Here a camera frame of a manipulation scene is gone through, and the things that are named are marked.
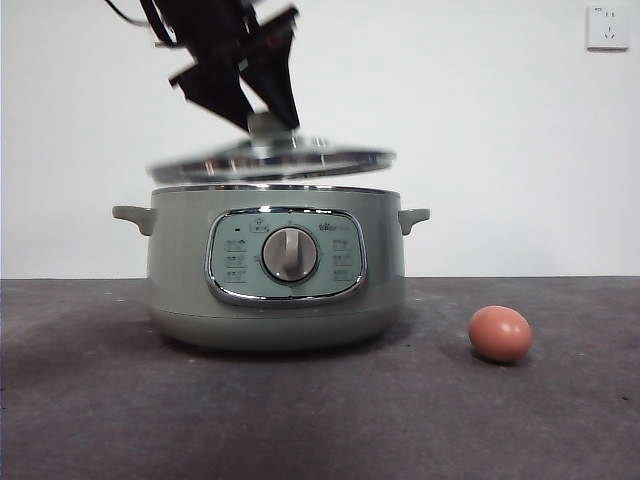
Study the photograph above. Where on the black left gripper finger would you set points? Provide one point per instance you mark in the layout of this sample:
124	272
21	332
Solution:
215	92
275	75

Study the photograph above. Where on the glass lid with green knob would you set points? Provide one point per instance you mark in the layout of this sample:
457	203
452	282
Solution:
320	161

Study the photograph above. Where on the brown egg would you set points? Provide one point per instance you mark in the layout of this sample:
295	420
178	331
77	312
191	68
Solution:
500	334

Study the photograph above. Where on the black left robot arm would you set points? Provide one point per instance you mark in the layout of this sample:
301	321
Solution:
210	30

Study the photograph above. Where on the pale green electric cooking pot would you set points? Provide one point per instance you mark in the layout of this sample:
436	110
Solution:
185	265

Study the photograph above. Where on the white wall socket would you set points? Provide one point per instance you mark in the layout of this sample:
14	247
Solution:
607	28

